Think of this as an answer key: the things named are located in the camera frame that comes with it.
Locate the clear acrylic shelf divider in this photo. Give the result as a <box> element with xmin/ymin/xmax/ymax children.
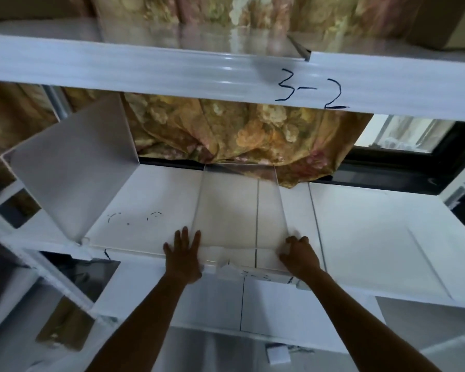
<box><xmin>194</xmin><ymin>164</ymin><xmax>300</xmax><ymax>284</ymax></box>

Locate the person's left forearm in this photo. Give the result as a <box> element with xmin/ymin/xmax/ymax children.
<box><xmin>84</xmin><ymin>276</ymin><xmax>202</xmax><ymax>372</ymax></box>

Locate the white metal shelving rack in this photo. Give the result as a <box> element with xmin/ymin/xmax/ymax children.
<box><xmin>0</xmin><ymin>17</ymin><xmax>465</xmax><ymax>372</ymax></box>

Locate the brown cardboard box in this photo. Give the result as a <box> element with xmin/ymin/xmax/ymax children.
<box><xmin>404</xmin><ymin>0</ymin><xmax>465</xmax><ymax>51</ymax></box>

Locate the floral patterned curtain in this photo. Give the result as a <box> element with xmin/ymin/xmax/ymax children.
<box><xmin>0</xmin><ymin>0</ymin><xmax>413</xmax><ymax>189</ymax></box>

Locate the person's left hand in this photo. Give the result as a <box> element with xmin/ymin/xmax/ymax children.
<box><xmin>163</xmin><ymin>226</ymin><xmax>204</xmax><ymax>285</ymax></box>

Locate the frosted white shelf divider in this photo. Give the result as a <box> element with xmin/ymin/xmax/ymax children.
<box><xmin>1</xmin><ymin>93</ymin><xmax>203</xmax><ymax>253</ymax></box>

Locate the white metal rack frame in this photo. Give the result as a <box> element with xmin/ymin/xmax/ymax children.
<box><xmin>439</xmin><ymin>150</ymin><xmax>465</xmax><ymax>213</ymax></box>

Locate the person's right hand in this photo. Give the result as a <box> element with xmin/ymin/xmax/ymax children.
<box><xmin>279</xmin><ymin>235</ymin><xmax>322</xmax><ymax>284</ymax></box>

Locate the small white box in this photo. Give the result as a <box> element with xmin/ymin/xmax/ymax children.
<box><xmin>266</xmin><ymin>343</ymin><xmax>291</xmax><ymax>365</ymax></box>

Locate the person's right forearm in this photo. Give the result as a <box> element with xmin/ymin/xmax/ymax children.
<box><xmin>294</xmin><ymin>267</ymin><xmax>443</xmax><ymax>372</ymax></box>

